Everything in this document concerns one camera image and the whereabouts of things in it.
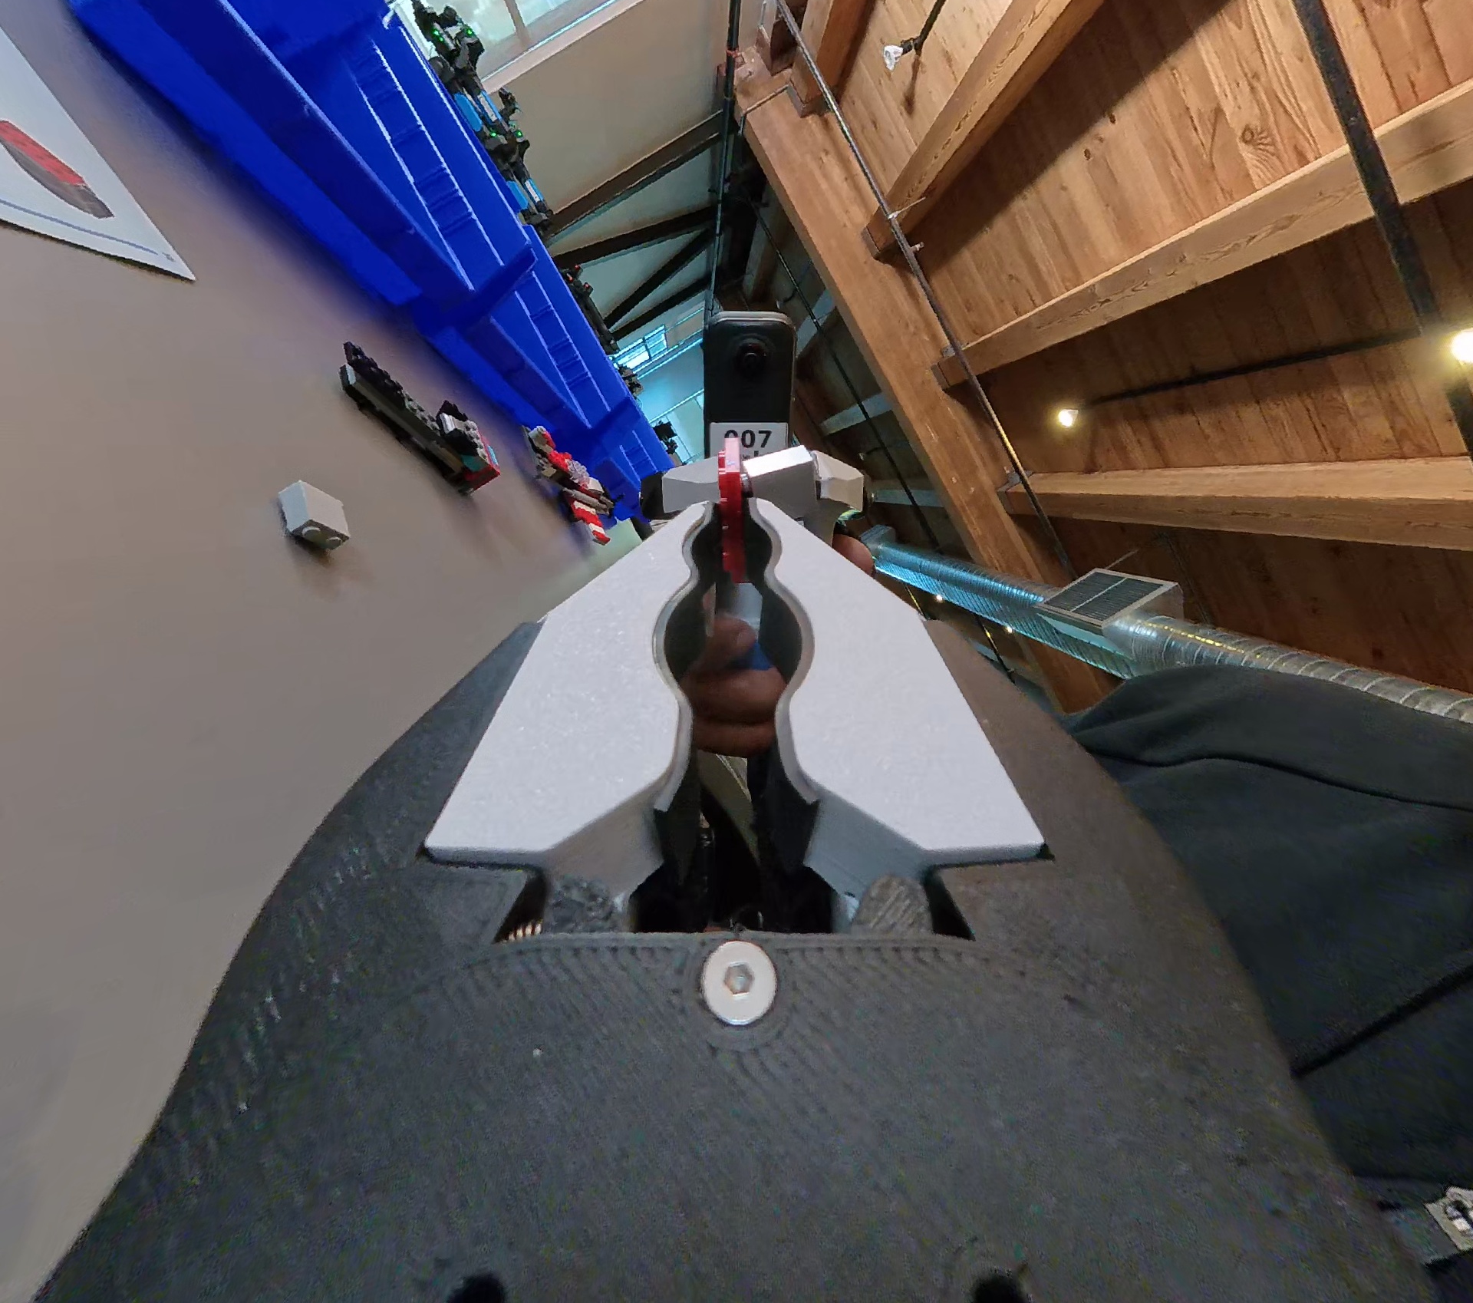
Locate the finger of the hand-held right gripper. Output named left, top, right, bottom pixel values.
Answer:
left=662, top=460, right=731, bottom=525
left=807, top=456, right=871, bottom=522

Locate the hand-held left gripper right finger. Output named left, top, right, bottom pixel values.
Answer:
left=749, top=495, right=1049, bottom=896

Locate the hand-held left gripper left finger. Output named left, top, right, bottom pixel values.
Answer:
left=420, top=499, right=727, bottom=896

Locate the red toy brick plate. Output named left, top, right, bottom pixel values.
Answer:
left=717, top=444, right=750, bottom=586

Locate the grey toy brick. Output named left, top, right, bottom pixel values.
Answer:
left=278, top=480, right=354, bottom=551
left=742, top=446, right=815, bottom=504

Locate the person's right forearm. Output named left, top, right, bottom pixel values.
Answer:
left=1064, top=666, right=1473, bottom=1195

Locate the grey desk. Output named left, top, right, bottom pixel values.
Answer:
left=0, top=0, right=692, bottom=1303

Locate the person's right hand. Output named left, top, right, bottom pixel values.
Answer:
left=681, top=611, right=797, bottom=754

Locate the small blue plastic bin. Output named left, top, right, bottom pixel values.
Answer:
left=461, top=207, right=646, bottom=432
left=593, top=395, right=681, bottom=522

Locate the red toy brick assembly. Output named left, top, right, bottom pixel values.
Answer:
left=522, top=425, right=617, bottom=551

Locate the ceiling vent grille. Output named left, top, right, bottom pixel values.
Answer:
left=1035, top=569, right=1181, bottom=637

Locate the black toy brick assembly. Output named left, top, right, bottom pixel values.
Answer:
left=344, top=344, right=498, bottom=495

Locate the row of black robot arms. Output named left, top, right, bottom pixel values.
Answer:
left=408, top=6, right=557, bottom=225

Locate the large blue plastic bin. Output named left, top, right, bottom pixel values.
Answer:
left=4, top=0, right=545, bottom=308

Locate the open instruction booklet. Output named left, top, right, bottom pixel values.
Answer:
left=0, top=26, right=194, bottom=281

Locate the silver air duct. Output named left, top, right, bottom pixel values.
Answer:
left=871, top=529, right=1473, bottom=723

